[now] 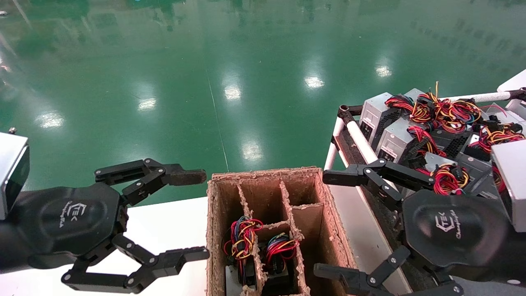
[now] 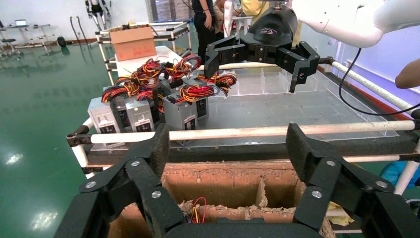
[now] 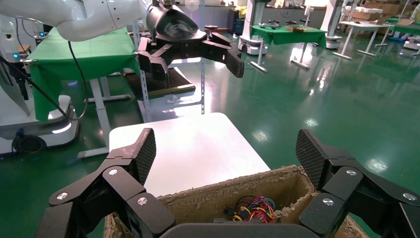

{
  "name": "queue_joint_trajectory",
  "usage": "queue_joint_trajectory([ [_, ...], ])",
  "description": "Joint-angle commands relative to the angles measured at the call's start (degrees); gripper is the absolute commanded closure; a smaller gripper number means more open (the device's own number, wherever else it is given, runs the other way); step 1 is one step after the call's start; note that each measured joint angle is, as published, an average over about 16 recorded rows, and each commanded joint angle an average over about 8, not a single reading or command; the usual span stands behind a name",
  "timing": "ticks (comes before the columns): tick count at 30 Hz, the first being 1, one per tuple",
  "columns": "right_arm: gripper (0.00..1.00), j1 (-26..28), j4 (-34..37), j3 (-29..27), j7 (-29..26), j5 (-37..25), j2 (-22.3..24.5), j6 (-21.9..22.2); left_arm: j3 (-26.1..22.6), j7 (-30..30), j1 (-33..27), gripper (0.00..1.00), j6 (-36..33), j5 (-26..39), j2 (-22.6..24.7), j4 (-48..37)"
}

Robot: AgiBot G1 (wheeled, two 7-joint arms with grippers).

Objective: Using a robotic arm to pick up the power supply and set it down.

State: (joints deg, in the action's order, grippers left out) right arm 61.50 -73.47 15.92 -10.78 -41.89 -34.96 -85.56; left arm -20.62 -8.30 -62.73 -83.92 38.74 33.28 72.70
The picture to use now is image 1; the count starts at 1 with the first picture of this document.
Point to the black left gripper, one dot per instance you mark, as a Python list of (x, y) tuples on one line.
[(70, 222)]

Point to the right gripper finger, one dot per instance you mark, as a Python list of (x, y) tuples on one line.
[(341, 176), (337, 275)]

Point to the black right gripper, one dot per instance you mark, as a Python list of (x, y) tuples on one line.
[(452, 234)]

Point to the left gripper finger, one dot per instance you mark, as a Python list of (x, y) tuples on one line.
[(185, 176)]

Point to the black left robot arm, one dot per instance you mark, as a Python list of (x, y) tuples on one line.
[(8, 250)]

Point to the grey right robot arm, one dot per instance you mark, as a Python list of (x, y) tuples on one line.
[(497, 288)]

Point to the brown divided cardboard box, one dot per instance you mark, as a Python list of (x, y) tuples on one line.
[(324, 230)]

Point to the dark grey power supply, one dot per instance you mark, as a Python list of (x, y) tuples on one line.
[(474, 170)]

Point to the silver power supply unit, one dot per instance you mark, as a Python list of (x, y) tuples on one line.
[(376, 111), (396, 137)]

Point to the black mesh power supply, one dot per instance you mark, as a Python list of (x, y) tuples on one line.
[(452, 144)]

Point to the white cart panel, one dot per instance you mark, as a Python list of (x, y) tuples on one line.
[(515, 82)]

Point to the white pipe cart frame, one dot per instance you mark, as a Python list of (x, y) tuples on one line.
[(357, 137)]

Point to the black felt rail strip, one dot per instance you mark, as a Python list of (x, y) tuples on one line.
[(376, 213)]

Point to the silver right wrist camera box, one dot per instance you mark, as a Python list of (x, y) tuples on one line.
[(513, 181)]

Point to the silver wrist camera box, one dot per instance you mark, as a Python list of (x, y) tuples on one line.
[(513, 181), (10, 164)]

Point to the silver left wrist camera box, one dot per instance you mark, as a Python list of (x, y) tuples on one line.
[(10, 164)]

